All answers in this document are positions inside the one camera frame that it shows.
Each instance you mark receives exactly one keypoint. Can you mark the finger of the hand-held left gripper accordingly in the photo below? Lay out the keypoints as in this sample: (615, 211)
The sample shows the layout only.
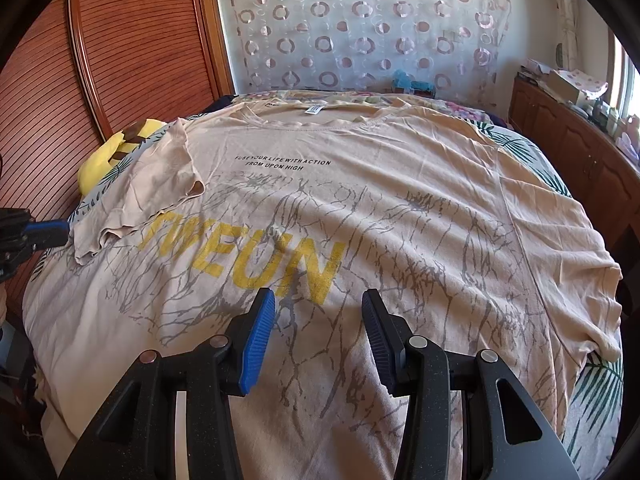
(47, 233)

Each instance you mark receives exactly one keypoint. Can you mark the circle pattern sheer curtain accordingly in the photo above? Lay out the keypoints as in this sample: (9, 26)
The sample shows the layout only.
(350, 25)

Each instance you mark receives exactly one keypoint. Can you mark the yellow plush toy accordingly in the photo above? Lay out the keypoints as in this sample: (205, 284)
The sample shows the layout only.
(100, 165)

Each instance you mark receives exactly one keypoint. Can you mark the blue toy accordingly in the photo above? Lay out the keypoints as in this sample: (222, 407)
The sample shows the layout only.
(406, 82)

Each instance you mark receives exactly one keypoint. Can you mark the window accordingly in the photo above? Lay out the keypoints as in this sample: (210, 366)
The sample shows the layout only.
(627, 85)

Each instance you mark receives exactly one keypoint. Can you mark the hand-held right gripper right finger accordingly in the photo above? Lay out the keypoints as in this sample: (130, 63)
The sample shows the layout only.
(379, 345)

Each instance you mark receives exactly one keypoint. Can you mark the wooden cabinet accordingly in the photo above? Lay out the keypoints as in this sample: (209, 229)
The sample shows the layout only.
(575, 145)

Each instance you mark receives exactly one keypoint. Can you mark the beige printed t-shirt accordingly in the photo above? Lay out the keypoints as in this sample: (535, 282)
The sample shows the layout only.
(400, 185)

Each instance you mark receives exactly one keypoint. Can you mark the wooden headboard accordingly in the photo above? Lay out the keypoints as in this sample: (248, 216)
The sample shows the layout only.
(100, 60)

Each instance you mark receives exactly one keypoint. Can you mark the dark blue cloth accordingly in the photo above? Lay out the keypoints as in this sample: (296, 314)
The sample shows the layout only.
(220, 102)

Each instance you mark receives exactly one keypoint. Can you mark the leaf print blanket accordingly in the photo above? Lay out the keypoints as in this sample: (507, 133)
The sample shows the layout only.
(595, 385)

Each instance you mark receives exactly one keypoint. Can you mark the cardboard box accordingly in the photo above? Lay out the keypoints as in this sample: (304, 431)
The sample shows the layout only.
(570, 87)

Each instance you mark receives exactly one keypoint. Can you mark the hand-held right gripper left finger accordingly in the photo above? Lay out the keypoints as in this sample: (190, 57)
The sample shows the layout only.
(257, 342)

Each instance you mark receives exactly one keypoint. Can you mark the white lace curtain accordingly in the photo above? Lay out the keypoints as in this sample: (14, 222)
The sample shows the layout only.
(567, 25)

